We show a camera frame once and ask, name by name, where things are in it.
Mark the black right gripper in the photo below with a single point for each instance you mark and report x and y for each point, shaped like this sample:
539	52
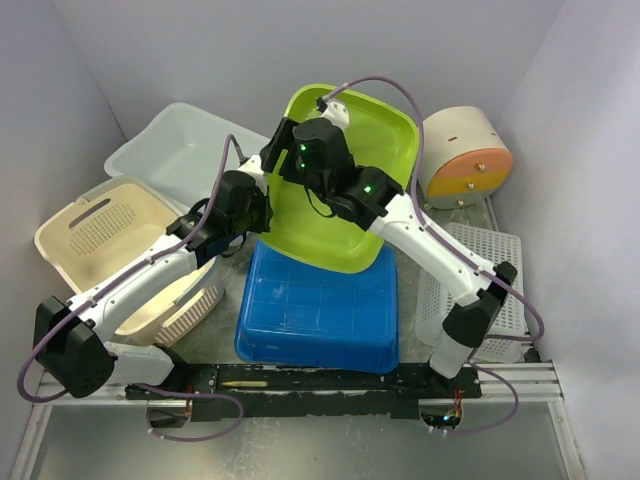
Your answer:
271	153

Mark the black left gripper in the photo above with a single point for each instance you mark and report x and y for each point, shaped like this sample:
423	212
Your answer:
265	223

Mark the green plastic tray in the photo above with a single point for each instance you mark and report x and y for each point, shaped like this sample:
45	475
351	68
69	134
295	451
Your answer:
378	135

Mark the blue plastic tub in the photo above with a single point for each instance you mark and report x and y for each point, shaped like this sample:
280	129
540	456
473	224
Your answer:
298	315

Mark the cream perforated laundry basket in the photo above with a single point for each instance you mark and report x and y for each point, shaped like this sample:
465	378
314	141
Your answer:
108	227

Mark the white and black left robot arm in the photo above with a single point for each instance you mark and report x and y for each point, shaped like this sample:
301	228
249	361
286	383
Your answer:
72	340

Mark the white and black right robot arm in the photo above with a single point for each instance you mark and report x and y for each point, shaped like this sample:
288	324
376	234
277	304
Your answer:
376	203

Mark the large white plastic tub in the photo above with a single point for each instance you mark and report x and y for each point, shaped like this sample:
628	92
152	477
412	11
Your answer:
179	152

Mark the yellow pencil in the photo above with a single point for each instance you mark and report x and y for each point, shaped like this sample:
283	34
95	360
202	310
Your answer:
245	384

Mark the cream cylinder with orange lid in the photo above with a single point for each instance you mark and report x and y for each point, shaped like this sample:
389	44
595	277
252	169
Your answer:
464	161

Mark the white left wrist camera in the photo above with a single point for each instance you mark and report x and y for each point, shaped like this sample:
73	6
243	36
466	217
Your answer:
252	167

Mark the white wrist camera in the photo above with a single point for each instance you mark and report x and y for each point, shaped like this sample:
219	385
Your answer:
334	111
252	167

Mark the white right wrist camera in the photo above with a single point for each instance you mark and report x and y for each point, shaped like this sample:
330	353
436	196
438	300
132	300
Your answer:
334	111

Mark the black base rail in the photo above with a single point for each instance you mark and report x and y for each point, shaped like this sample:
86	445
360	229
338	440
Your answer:
395	405

